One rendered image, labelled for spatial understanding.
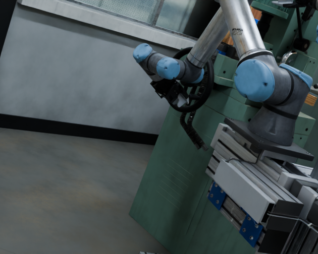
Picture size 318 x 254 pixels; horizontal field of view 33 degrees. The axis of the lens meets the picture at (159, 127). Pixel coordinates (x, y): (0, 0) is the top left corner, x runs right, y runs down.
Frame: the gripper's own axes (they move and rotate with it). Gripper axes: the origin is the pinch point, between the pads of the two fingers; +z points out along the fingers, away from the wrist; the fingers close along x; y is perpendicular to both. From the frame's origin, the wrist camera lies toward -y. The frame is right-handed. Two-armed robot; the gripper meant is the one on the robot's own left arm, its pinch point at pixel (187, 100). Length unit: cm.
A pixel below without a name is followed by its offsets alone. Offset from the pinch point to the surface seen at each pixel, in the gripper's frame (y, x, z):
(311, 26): -68, 4, 28
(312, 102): -33, 30, 28
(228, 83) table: -19.5, 0.0, 12.6
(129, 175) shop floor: 34, -83, 82
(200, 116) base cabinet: -3.9, -12.4, 24.5
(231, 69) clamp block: -25.3, -1.7, 10.6
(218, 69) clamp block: -20.5, -2.3, 4.8
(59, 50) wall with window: 2, -137, 18
